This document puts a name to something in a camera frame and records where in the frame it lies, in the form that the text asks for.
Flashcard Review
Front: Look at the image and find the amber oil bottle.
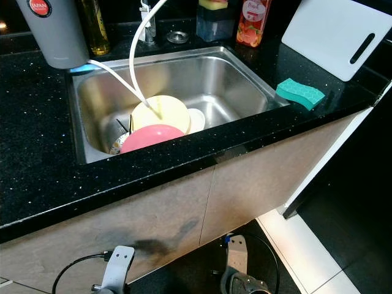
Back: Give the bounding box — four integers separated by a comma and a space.
80, 0, 112, 57

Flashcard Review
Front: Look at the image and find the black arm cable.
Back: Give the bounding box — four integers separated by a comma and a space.
52, 251, 112, 294
224, 233, 281, 294

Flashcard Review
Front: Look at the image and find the pink plate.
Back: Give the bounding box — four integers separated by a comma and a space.
119, 124, 186, 154

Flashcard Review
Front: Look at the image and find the beige kitchen counter cabinet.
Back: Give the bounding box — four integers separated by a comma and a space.
0, 80, 392, 294

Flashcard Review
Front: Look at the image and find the patterned cup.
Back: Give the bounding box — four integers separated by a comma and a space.
110, 134, 129, 154

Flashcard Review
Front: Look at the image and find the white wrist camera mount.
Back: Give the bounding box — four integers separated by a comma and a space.
224, 235, 249, 276
100, 245, 135, 294

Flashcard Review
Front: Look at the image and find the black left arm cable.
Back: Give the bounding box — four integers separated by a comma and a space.
52, 251, 112, 294

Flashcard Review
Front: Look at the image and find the round chrome counter cap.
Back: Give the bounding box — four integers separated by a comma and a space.
167, 31, 190, 44

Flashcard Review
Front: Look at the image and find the chrome kitchen faucet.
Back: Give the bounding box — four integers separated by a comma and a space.
140, 0, 157, 45

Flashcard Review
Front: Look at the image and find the grey soap pump box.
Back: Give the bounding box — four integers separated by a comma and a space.
196, 5, 235, 42

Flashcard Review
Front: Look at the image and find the pale yellow plate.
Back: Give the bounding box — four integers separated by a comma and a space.
130, 95, 190, 134

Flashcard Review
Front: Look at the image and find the long white hose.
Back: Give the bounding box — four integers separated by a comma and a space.
129, 0, 169, 111

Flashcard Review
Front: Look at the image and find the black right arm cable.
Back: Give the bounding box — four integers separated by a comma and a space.
224, 233, 281, 294

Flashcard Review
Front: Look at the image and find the short white hose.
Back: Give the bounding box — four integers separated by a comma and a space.
89, 59, 151, 111

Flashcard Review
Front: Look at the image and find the peach dish soap bottle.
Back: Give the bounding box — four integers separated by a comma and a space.
236, 0, 273, 48

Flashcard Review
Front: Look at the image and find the grey water filter canister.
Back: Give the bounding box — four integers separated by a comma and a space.
26, 0, 97, 74

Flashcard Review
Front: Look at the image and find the yellow and pink sponge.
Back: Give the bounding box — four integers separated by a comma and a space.
199, 0, 228, 11

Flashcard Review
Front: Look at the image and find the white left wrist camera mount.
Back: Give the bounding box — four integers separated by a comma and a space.
100, 245, 135, 294

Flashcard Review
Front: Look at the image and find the stainless steel sink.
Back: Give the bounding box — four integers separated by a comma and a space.
72, 46, 290, 165

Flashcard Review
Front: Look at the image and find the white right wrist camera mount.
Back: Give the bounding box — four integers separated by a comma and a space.
224, 235, 249, 276

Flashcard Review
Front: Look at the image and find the green wavy sponge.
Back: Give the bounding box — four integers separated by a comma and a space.
276, 78, 326, 111

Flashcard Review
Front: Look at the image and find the white cutting board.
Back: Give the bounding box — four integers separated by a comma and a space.
281, 0, 392, 82

